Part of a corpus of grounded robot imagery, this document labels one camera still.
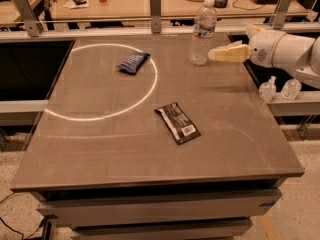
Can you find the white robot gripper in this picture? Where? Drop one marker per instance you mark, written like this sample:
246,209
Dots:
262,49

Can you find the clear plastic water bottle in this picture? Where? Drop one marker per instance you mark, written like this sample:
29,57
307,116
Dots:
203,32

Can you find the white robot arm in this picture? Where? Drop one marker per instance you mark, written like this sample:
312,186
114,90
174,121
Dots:
299,56

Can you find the small clear sanitizer bottle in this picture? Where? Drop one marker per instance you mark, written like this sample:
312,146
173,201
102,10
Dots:
267,89

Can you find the black mesh pen cup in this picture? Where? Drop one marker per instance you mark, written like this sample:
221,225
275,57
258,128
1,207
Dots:
220,3

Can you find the black snack wrapper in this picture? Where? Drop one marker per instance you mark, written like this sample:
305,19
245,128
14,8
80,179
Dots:
180,125

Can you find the blue snack bag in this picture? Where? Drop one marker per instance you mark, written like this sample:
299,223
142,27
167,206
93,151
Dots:
133,62

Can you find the grey drawer cabinet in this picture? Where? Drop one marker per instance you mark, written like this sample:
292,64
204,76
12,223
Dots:
206,211

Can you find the right grey metal bracket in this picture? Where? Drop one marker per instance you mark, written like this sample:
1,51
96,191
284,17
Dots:
278,19

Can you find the grey metal bracket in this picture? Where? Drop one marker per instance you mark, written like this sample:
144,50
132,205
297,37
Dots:
278,19
31,22
155,16

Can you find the middle grey metal bracket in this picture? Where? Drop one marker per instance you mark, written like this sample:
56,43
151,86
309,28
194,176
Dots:
155,16

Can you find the left grey metal bracket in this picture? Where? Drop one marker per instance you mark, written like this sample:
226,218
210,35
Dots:
31,22

